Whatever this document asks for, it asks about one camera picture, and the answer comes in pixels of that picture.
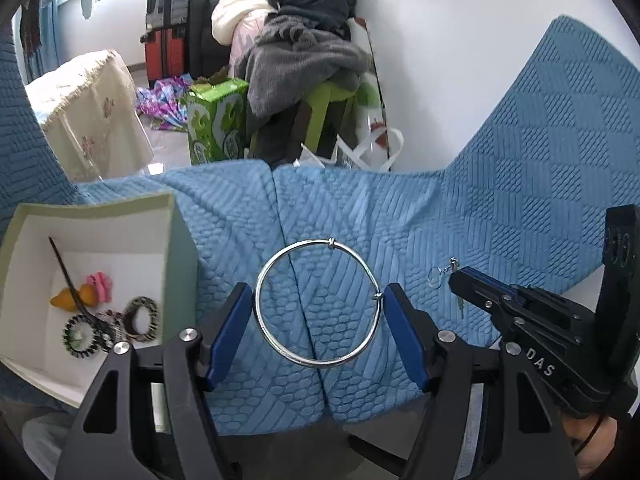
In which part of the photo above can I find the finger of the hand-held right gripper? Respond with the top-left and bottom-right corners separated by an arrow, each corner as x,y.
457,267 -> 521,301
448,271 -> 516,331

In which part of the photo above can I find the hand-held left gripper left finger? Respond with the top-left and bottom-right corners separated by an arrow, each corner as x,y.
55,282 -> 254,480

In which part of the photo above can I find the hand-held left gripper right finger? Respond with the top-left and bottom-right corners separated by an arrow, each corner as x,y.
384,283 -> 579,480

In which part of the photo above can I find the small silver key ring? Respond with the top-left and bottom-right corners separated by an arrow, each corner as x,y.
428,256 -> 467,322

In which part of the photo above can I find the brown braided bracelet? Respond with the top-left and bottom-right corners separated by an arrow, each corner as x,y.
122,296 -> 161,344

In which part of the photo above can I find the silver bangle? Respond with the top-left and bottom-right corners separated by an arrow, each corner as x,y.
254,237 -> 385,369

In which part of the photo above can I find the pink hair clip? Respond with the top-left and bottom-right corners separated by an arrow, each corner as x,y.
84,271 -> 113,304

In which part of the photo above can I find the pale green cardboard box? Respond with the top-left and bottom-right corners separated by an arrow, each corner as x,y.
0,192 -> 199,409

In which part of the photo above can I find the black coil hair tie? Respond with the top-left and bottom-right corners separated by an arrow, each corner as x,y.
62,312 -> 109,361

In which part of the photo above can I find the orange hair clip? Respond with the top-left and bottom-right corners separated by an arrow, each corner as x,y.
49,283 -> 97,311

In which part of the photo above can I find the black hair stick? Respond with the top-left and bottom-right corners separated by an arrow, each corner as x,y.
48,236 -> 110,347

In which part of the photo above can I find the person's right hand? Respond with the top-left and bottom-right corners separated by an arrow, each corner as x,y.
560,412 -> 622,472

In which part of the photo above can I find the blue textured sofa cover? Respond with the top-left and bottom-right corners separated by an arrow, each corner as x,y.
0,14 -> 640,437

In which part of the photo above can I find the white tote bag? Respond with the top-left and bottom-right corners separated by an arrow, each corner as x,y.
294,127 -> 405,174

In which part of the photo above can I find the green printed carton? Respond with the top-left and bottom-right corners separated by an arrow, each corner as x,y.
179,77 -> 251,166

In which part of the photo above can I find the green plastic stool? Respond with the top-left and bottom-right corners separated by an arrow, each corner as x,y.
249,79 -> 372,162

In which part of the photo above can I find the colourful plastic bag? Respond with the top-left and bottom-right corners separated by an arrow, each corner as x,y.
134,73 -> 194,134

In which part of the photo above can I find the floral cloth covered table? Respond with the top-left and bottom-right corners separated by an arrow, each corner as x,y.
24,49 -> 154,184

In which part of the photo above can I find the red suitcase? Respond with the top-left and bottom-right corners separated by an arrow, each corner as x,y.
139,27 -> 191,87

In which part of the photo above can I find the grey fleece blanket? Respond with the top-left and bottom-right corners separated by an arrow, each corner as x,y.
234,14 -> 377,122

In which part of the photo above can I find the pink floral cloth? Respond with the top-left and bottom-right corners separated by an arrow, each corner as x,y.
227,15 -> 267,82

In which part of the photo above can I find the black suitcase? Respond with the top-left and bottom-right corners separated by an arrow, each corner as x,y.
188,0 -> 232,79

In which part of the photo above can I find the cream padded jacket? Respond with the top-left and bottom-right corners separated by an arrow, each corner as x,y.
210,0 -> 272,47

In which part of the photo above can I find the blue hanging garment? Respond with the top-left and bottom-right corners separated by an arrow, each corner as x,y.
36,0 -> 68,63

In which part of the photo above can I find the dark plaid hanging garment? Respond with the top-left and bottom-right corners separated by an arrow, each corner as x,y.
19,0 -> 45,57

